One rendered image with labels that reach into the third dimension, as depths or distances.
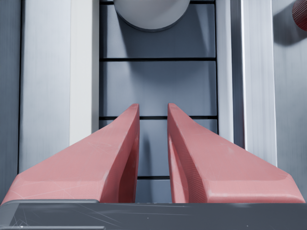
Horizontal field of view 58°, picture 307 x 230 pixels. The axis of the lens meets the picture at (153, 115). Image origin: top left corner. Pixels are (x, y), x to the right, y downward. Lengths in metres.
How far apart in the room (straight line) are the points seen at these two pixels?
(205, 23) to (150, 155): 0.09
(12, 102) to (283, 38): 0.23
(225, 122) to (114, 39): 0.09
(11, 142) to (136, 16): 0.14
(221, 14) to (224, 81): 0.04
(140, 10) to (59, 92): 0.11
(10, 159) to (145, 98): 0.12
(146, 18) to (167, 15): 0.01
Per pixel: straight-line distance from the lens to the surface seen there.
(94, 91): 0.15
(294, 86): 0.26
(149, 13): 0.16
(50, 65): 0.25
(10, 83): 0.24
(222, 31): 0.20
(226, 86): 0.19
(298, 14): 0.27
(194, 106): 0.18
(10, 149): 0.24
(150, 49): 0.19
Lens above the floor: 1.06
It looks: 87 degrees down
